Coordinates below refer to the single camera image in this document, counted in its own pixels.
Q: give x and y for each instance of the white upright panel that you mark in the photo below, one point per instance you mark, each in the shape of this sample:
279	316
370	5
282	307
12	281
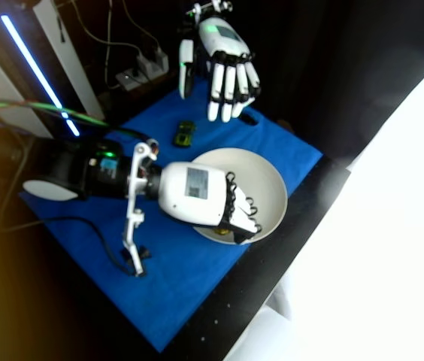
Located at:
73	64

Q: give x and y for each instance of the white backdrop cloth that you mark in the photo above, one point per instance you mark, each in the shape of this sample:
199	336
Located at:
385	225

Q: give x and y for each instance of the blue cloth mat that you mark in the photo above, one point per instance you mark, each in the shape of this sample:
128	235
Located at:
167	286

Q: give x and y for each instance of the green toy car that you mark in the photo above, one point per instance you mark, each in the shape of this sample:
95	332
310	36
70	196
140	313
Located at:
184	134

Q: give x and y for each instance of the glowing LED light strip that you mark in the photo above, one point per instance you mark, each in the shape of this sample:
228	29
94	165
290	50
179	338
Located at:
35	67

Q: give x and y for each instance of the white power strip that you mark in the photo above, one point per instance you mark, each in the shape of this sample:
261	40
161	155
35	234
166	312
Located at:
148	65

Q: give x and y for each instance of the white round plate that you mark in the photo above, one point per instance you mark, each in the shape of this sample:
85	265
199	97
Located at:
261	176

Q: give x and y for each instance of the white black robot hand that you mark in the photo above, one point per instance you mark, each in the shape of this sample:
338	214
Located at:
189	195
223	41

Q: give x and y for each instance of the yellow toy car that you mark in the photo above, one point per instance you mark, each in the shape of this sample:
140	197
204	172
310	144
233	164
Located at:
222	232

